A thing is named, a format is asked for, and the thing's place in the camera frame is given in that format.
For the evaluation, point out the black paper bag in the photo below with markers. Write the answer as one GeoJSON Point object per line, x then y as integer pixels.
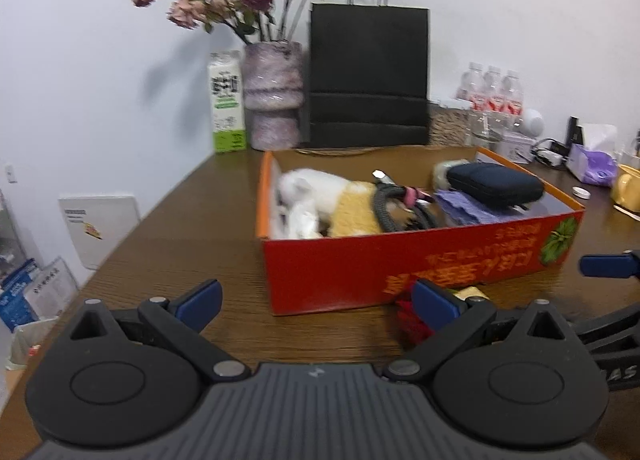
{"type": "Point", "coordinates": [367, 74]}

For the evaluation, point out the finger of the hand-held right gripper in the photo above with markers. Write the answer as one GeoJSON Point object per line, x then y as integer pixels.
{"type": "Point", "coordinates": [612, 327]}
{"type": "Point", "coordinates": [605, 266]}

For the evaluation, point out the pale yellow paper note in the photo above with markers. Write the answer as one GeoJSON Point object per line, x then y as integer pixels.
{"type": "Point", "coordinates": [472, 294]}

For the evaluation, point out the purple speckled vase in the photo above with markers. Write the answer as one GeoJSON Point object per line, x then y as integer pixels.
{"type": "Point", "coordinates": [272, 99]}

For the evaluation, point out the wooden desktop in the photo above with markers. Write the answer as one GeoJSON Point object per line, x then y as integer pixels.
{"type": "Point", "coordinates": [200, 220]}

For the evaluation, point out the yellow and white plush toy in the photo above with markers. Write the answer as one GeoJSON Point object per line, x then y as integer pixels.
{"type": "Point", "coordinates": [320, 190]}

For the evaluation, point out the purple tissue pack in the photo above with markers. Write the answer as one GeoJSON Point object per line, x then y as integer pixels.
{"type": "Point", "coordinates": [592, 164]}

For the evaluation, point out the clear container of seeds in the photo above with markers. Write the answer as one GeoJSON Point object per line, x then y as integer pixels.
{"type": "Point", "coordinates": [447, 127]}

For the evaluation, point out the yellow mug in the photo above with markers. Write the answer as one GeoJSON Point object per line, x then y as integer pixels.
{"type": "Point", "coordinates": [629, 187]}

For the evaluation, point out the small white flat lid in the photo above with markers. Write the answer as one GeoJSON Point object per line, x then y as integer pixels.
{"type": "Point", "coordinates": [581, 192]}

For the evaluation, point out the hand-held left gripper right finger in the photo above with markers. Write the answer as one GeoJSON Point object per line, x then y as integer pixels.
{"type": "Point", "coordinates": [434, 307]}

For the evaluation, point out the red and orange cardboard box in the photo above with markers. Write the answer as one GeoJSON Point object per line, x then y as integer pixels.
{"type": "Point", "coordinates": [350, 270]}

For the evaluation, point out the small pink object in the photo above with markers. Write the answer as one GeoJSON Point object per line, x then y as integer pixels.
{"type": "Point", "coordinates": [412, 194]}

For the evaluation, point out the red artificial flower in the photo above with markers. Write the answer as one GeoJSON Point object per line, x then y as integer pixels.
{"type": "Point", "coordinates": [412, 327]}

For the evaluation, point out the black plug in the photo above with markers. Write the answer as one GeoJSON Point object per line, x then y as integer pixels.
{"type": "Point", "coordinates": [575, 132]}

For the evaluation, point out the white board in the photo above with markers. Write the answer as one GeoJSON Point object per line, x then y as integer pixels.
{"type": "Point", "coordinates": [97, 232]}

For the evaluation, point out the blue and white packet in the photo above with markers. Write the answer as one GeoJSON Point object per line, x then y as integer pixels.
{"type": "Point", "coordinates": [17, 297]}

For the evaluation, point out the green and white milk carton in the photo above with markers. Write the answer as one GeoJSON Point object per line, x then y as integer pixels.
{"type": "Point", "coordinates": [227, 104]}

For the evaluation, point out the white tissue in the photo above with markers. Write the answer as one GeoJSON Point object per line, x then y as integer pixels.
{"type": "Point", "coordinates": [302, 222]}

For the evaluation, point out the clear water bottle red label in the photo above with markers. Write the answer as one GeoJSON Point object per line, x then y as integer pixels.
{"type": "Point", "coordinates": [492, 92]}
{"type": "Point", "coordinates": [512, 94]}
{"type": "Point", "coordinates": [470, 89]}

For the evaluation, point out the navy zip pouch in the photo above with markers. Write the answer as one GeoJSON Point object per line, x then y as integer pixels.
{"type": "Point", "coordinates": [495, 182]}

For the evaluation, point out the newspaper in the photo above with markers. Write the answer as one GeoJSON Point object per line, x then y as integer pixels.
{"type": "Point", "coordinates": [52, 287]}

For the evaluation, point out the white wall outlet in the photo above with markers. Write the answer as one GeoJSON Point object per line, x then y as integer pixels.
{"type": "Point", "coordinates": [11, 173]}

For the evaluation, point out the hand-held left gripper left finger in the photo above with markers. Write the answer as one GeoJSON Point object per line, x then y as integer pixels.
{"type": "Point", "coordinates": [200, 302]}

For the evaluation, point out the silver tin box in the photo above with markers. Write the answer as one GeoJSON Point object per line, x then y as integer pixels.
{"type": "Point", "coordinates": [515, 147]}

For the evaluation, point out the purple cloth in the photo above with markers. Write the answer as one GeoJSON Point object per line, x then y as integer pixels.
{"type": "Point", "coordinates": [465, 210]}

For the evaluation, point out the white power adapter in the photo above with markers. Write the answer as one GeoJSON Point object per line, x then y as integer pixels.
{"type": "Point", "coordinates": [554, 157]}

